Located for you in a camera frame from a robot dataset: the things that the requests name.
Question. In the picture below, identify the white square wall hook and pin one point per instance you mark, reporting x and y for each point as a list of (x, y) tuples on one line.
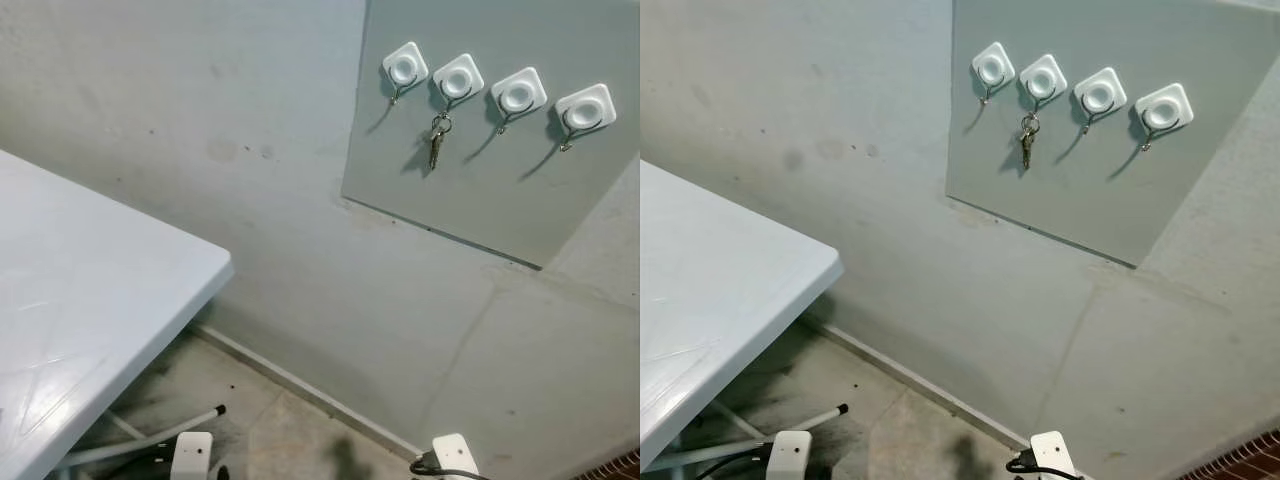
[(1042, 80), (1163, 110), (1099, 95), (405, 67), (993, 67), (458, 79), (518, 94), (585, 108)]

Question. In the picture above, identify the white plastic table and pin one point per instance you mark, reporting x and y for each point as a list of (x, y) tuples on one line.
[(720, 300), (90, 300)]

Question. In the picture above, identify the white table leg tube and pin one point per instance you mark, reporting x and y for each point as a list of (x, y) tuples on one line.
[(150, 438), (740, 444)]

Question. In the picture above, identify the grey wall board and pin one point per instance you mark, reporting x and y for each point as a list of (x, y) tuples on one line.
[(500, 190), (1100, 190)]

